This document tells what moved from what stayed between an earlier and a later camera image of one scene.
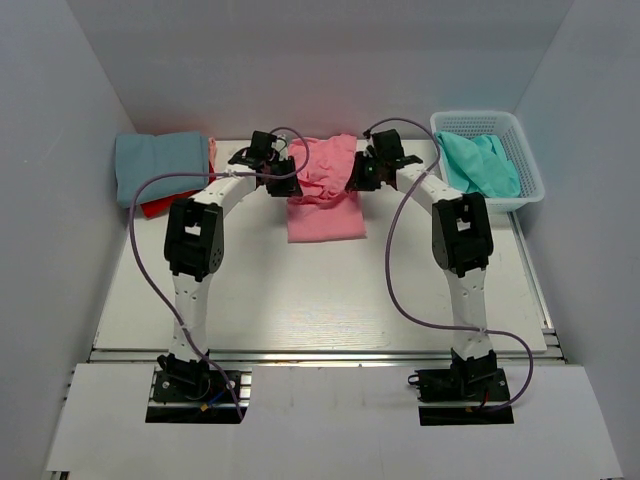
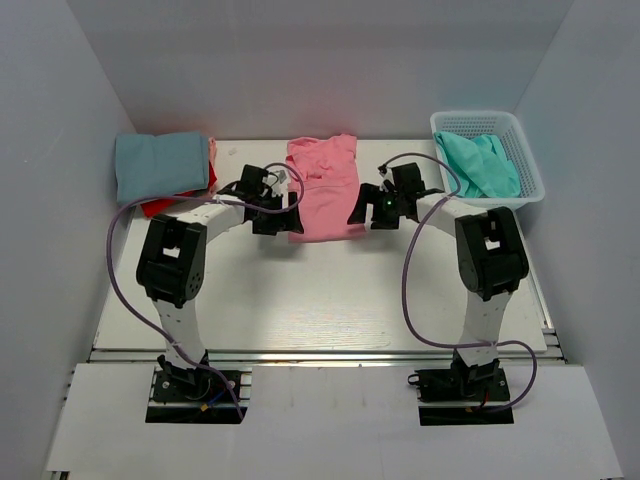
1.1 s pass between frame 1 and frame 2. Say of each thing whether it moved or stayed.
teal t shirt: stayed
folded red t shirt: stayed
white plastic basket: stayed
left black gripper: moved
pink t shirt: stayed
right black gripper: moved
